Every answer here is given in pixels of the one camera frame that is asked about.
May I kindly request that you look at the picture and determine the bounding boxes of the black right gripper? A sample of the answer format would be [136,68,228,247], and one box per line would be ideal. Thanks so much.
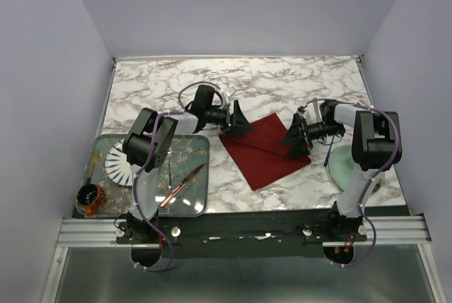
[279,112,343,158]

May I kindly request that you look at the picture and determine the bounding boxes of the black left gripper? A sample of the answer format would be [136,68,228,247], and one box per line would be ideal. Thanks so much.
[204,99,254,136]

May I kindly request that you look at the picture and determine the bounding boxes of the blue handled fork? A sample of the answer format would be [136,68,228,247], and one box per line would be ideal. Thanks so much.
[323,136,335,167]

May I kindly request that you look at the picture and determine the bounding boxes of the dark red cloth napkin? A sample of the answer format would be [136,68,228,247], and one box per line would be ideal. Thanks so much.
[220,113,311,191]

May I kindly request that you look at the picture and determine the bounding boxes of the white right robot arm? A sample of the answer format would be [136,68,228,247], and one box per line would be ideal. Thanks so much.
[280,99,403,241]

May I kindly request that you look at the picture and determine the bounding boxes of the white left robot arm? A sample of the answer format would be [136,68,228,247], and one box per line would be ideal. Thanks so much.
[123,82,254,243]

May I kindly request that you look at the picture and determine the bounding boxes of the light green plate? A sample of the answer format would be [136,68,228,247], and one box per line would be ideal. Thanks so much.
[328,145,355,191]

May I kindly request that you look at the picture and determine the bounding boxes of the teal floral serving tray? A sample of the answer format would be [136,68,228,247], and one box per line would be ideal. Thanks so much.
[81,133,210,218]

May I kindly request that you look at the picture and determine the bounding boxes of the silver spoon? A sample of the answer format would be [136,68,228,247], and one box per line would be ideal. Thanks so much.
[167,161,172,189]

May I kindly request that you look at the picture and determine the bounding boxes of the rose gold knife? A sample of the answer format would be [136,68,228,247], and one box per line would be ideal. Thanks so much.
[160,163,206,208]

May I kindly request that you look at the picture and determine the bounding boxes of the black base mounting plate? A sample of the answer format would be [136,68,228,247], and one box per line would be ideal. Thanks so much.
[117,209,367,259]

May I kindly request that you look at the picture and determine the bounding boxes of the blue striped white plate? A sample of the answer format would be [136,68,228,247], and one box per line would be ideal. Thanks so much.
[104,139,133,187]

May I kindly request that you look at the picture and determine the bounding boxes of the gold fork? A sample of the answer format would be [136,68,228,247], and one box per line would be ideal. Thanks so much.
[85,151,100,184]

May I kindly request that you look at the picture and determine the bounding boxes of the black and orange cup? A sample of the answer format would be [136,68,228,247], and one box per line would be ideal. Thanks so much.
[76,184,105,217]

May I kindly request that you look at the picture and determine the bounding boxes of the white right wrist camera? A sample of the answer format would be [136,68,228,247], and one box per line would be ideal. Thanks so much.
[297,105,311,124]

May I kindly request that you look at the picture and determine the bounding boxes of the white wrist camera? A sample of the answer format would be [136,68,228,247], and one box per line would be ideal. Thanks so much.
[221,87,236,104]
[297,105,311,124]

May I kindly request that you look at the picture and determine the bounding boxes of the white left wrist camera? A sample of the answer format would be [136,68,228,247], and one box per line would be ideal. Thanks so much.
[221,87,236,104]

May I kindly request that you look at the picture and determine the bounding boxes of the aluminium frame rail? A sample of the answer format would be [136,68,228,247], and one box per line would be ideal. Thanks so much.
[56,213,432,248]

